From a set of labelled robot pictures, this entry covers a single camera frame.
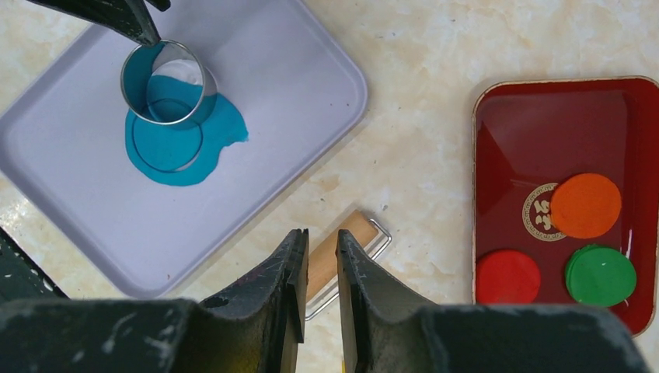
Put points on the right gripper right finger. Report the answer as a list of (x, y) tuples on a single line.
[(387, 327)]

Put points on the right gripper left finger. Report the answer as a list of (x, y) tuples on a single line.
[(255, 324)]

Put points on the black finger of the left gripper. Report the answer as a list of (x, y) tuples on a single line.
[(129, 18)]

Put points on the round metal cutter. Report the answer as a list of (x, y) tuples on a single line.
[(167, 85)]

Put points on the wooden rolling pin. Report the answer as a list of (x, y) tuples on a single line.
[(322, 288)]

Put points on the blue dough piece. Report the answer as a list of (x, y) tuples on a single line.
[(183, 156)]

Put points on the lavender plastic tray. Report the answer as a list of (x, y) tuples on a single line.
[(62, 140)]

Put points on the red dough disc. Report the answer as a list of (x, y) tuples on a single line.
[(506, 276)]

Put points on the green dough disc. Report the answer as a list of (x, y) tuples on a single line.
[(599, 275)]

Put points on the orange dough disc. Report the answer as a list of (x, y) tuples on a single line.
[(585, 206)]

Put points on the red plate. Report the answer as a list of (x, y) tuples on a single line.
[(530, 136)]

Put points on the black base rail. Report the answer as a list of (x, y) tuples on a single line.
[(21, 277)]

